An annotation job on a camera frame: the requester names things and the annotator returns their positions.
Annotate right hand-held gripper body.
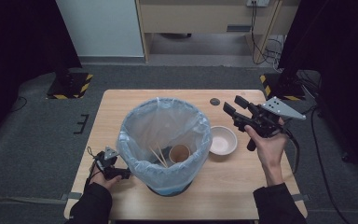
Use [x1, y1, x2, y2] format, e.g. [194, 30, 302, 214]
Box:
[233, 95, 308, 153]

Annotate wooden chopstick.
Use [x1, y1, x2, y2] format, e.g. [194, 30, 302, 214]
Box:
[156, 142, 169, 169]
[149, 146, 167, 168]

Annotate dark curtain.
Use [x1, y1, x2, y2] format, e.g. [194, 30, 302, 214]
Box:
[0, 0, 83, 148]
[277, 0, 358, 185]

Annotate brown paper cup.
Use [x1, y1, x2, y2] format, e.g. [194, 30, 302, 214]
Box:
[168, 144, 192, 165]

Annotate white wall outlet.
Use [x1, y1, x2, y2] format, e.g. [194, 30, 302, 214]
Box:
[245, 0, 270, 8]

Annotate black hanging cables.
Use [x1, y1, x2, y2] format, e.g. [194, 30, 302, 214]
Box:
[249, 1, 286, 67]

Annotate grey table strap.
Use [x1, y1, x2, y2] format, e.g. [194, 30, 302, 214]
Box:
[291, 192, 311, 203]
[60, 191, 84, 202]

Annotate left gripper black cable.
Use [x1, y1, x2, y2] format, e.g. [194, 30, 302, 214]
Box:
[83, 146, 100, 189]

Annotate person's right hand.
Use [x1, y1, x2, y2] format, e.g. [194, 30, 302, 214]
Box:
[244, 117, 291, 188]

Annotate white bowl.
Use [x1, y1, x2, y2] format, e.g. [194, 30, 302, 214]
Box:
[209, 125, 239, 157]

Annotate bin with blue liner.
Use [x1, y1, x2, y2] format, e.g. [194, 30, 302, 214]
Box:
[115, 96, 213, 191]

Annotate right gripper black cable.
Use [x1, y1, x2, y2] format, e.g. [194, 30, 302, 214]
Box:
[282, 128, 301, 175]

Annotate person's left hand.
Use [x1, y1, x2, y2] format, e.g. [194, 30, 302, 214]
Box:
[88, 171, 123, 191]

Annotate striped black stand base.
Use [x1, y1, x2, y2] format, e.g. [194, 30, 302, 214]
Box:
[45, 71, 94, 101]
[258, 72, 307, 102]

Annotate light wooden desk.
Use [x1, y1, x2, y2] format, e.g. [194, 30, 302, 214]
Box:
[135, 0, 303, 64]

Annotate black trash bin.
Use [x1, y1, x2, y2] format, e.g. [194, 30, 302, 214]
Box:
[146, 179, 194, 198]

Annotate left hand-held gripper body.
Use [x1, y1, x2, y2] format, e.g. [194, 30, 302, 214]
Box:
[91, 146, 124, 180]

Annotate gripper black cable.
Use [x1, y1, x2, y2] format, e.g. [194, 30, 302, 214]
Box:
[282, 128, 301, 175]
[83, 146, 100, 189]

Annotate thin black floor cable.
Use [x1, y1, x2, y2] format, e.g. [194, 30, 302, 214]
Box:
[8, 95, 29, 114]

